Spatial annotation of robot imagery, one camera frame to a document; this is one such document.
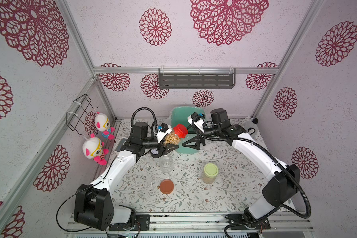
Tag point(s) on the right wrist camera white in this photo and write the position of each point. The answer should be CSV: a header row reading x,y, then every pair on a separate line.
x,y
196,121

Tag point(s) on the black wire wall rack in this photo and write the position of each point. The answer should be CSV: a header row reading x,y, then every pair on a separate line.
x,y
82,119

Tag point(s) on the brown jar lid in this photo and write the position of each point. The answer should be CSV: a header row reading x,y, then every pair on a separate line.
x,y
166,186

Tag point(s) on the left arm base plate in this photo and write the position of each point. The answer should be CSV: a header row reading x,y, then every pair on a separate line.
x,y
135,223

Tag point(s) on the dark grey wall shelf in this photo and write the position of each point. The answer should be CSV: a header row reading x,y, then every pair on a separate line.
x,y
199,80

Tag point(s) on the green trash bin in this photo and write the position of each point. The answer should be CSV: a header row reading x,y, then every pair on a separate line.
x,y
179,116

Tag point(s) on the red lid peanut jar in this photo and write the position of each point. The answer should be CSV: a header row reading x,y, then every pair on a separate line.
x,y
172,138

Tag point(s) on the plush toy blue dotted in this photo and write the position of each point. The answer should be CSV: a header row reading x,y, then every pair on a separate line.
x,y
103,125

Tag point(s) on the grey husky plush toy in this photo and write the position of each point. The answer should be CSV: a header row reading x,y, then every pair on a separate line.
x,y
251,126

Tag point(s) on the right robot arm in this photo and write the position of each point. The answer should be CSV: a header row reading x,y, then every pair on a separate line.
x,y
283,179

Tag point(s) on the plush toy red striped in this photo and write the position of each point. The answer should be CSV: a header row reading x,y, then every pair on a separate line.
x,y
93,148

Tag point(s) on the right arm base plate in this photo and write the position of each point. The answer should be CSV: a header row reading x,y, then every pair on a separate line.
x,y
241,221

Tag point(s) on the black alarm clock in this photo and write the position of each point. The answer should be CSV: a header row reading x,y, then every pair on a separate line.
x,y
156,153

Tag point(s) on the glass peanut jar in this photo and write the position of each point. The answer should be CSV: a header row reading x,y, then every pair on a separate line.
x,y
166,163

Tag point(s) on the red jar lid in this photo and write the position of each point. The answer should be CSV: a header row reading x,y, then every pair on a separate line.
x,y
181,131

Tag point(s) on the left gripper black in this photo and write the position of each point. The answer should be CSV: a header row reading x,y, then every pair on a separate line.
x,y
164,150

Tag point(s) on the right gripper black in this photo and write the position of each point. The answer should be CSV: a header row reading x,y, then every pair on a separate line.
x,y
201,135

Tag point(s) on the green lid peanut jar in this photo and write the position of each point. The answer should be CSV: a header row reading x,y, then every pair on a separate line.
x,y
210,172

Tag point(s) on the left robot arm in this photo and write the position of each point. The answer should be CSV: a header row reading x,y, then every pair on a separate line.
x,y
93,203

